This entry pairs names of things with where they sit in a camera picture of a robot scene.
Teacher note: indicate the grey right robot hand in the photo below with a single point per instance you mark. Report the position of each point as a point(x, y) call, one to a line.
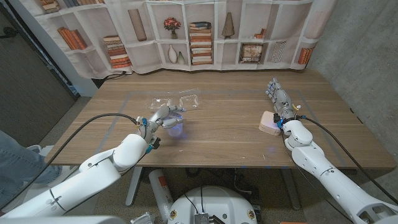
point(283, 99)

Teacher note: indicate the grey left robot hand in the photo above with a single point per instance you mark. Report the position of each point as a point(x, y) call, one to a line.
point(155, 119)

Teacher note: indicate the clear plastic measuring cup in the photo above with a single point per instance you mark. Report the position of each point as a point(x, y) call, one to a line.
point(176, 131)

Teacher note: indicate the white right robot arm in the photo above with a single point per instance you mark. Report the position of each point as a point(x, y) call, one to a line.
point(339, 183)

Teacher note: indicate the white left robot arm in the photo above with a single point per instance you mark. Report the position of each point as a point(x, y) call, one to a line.
point(93, 177)

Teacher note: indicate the clear plastic clamshell container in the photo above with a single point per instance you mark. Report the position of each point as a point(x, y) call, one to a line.
point(189, 100)

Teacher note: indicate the printed bookshelf backdrop cloth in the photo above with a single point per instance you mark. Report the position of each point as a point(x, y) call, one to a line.
point(140, 56)

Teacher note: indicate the white cylinder with orange label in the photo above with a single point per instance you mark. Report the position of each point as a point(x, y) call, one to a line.
point(158, 189)

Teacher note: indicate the grey table leg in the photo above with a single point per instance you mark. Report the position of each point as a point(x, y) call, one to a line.
point(290, 189)
point(133, 186)

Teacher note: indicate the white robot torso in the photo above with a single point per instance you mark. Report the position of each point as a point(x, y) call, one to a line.
point(217, 202)

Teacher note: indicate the white floor platform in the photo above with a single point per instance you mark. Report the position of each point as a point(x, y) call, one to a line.
point(42, 151)

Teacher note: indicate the person's leg in jeans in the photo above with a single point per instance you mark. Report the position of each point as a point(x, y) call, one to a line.
point(18, 161)

